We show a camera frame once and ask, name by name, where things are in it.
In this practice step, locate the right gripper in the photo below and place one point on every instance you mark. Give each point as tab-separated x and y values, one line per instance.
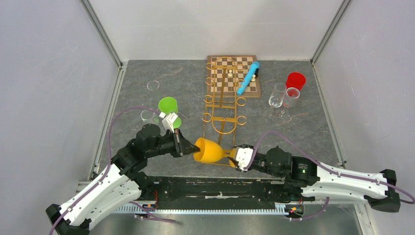
236	163

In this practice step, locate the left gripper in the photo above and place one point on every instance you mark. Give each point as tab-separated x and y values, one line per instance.
182	147

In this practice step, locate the orange plastic wine glass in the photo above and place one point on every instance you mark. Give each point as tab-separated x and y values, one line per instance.
210	152

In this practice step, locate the gold wire glass rack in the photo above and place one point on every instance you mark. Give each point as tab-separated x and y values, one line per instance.
221	100

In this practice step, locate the green plastic wine glass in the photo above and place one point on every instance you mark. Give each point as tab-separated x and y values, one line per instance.
169	105

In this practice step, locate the clear wine glass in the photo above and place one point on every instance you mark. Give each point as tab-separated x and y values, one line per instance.
149	117
153	85
290	99
275	101

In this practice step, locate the red plastic wine glass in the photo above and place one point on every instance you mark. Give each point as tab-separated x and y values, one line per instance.
296	80

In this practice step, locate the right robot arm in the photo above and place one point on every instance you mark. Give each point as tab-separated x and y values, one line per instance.
306	180

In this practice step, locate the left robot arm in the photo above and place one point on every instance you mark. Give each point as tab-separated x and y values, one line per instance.
122	181

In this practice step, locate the blue cylinder tube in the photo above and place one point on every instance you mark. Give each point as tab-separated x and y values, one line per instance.
254	66

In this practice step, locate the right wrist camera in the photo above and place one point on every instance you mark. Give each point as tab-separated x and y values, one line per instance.
243	155

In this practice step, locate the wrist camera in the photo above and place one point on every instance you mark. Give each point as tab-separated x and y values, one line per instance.
170	121
243	155

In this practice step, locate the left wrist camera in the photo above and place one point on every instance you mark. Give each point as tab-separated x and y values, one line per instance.
170	121

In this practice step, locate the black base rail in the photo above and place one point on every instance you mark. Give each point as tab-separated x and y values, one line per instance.
205	193

